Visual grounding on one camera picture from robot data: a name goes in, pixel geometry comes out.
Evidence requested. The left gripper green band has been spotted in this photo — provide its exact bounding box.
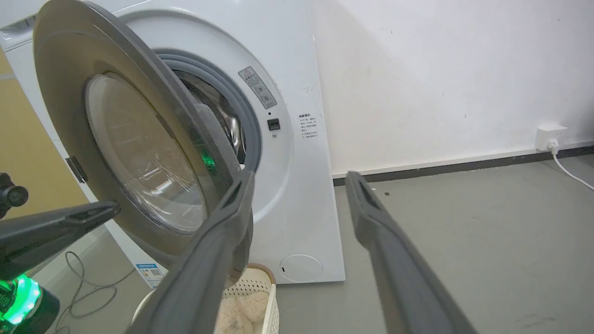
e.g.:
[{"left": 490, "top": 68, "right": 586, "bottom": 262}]
[{"left": 0, "top": 200, "right": 122, "bottom": 334}]

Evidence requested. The round white filter cover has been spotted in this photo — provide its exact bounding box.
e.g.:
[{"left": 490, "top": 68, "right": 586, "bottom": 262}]
[{"left": 279, "top": 254, "right": 324, "bottom": 283}]

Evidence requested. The grey rubber door gasket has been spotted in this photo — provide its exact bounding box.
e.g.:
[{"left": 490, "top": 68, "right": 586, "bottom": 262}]
[{"left": 153, "top": 48, "right": 263, "bottom": 173}]

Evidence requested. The white power cable with plug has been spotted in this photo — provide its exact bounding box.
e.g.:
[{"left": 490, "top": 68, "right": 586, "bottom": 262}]
[{"left": 547, "top": 139, "right": 594, "bottom": 192}]

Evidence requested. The white perforated laundry basket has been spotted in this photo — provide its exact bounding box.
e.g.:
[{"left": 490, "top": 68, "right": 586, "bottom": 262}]
[{"left": 131, "top": 263, "right": 280, "bottom": 334}]

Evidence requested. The grey warning sticker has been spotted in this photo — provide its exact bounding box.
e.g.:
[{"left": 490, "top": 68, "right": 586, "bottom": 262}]
[{"left": 238, "top": 65, "right": 278, "bottom": 110}]

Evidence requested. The white wall power socket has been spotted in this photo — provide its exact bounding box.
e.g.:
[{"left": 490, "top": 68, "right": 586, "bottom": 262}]
[{"left": 535, "top": 123, "right": 568, "bottom": 152}]

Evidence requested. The steel washing machine drum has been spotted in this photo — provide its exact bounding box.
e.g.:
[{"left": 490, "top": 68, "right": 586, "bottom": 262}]
[{"left": 174, "top": 71, "right": 247, "bottom": 164}]

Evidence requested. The blue white energy label sticker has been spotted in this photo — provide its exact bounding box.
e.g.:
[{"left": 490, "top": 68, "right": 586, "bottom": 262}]
[{"left": 135, "top": 262, "right": 166, "bottom": 289}]

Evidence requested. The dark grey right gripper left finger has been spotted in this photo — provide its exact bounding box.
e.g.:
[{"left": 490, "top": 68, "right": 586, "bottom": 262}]
[{"left": 126, "top": 170, "right": 255, "bottom": 334}]

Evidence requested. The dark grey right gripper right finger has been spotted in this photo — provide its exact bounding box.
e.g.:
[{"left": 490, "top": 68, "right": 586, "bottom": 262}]
[{"left": 345, "top": 171, "right": 478, "bottom": 334}]

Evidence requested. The cream plush toy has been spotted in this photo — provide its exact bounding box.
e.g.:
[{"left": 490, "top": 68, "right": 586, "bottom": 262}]
[{"left": 214, "top": 291, "right": 271, "bottom": 334}]

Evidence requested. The black door hinge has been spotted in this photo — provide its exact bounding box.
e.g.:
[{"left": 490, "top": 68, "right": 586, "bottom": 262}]
[{"left": 65, "top": 156, "right": 89, "bottom": 184}]

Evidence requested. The thin grey floor cable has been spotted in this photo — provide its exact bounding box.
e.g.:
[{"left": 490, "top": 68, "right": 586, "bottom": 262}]
[{"left": 54, "top": 250, "right": 136, "bottom": 334}]

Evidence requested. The black round knob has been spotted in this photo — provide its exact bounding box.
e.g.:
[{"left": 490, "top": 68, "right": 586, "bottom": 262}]
[{"left": 0, "top": 173, "right": 29, "bottom": 219}]

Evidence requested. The white washing machine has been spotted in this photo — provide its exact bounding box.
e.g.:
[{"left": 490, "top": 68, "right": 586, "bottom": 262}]
[{"left": 0, "top": 0, "right": 347, "bottom": 285}]

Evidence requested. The yellow panel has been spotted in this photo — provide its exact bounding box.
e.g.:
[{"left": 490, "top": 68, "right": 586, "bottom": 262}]
[{"left": 0, "top": 46, "right": 90, "bottom": 219}]

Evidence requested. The small printed text label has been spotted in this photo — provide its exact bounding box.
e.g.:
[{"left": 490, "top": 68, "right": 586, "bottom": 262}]
[{"left": 298, "top": 112, "right": 321, "bottom": 140}]

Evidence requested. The grey round washing machine door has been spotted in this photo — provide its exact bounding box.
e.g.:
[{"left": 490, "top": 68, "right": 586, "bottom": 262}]
[{"left": 32, "top": 0, "right": 255, "bottom": 275}]

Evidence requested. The dark grey baseboard strip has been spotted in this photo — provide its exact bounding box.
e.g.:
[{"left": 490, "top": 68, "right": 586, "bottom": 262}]
[{"left": 332, "top": 146, "right": 594, "bottom": 187}]

